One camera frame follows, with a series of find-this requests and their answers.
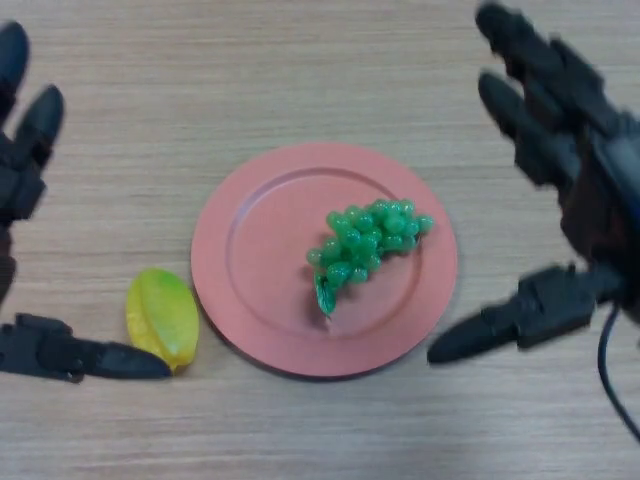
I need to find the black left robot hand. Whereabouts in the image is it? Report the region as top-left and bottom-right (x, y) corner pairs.
(0, 20), (174, 385)

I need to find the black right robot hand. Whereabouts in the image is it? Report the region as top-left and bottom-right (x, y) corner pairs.
(427, 2), (640, 365)

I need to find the green grape bunch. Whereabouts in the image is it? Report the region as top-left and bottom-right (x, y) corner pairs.
(305, 198), (435, 321)

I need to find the pink round plate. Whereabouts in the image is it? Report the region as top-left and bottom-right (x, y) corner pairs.
(189, 142), (459, 381)

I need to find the yellow green starfruit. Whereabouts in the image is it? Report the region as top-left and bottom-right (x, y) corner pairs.
(124, 267), (200, 377)

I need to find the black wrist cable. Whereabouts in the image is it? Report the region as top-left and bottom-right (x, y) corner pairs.
(597, 304), (640, 441)

